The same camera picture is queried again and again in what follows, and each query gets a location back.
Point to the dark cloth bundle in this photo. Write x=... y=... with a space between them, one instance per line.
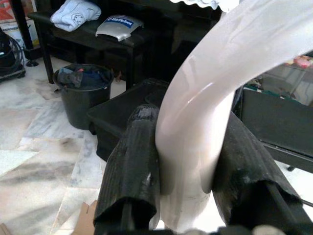
x=80 y=77

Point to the silver cover with blue label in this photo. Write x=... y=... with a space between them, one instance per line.
x=118 y=27

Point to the black storage case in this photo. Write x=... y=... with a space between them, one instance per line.
x=276 y=122

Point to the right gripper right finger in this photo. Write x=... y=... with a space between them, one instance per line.
x=247 y=166

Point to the black wooden bench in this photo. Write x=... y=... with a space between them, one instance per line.
x=97 y=36

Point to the clear plastic box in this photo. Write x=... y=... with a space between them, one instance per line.
x=288 y=80

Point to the black plastic tray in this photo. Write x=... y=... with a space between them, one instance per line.
x=115 y=117

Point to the pink object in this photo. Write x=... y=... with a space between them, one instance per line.
x=303 y=61

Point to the black pole stand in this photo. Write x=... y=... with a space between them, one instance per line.
x=22 y=24

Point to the white scalloped cloth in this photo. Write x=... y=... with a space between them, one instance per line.
x=203 y=2

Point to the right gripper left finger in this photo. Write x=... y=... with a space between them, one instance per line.
x=132 y=159

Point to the printed cardboard box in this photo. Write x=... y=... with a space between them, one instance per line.
x=34 y=31

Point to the black bucket full of cloth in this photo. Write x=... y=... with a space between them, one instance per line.
x=83 y=107

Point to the light blue folded cloth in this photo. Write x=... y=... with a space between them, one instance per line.
x=73 y=14

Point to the brown cardboard piece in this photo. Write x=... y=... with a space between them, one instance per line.
x=85 y=218

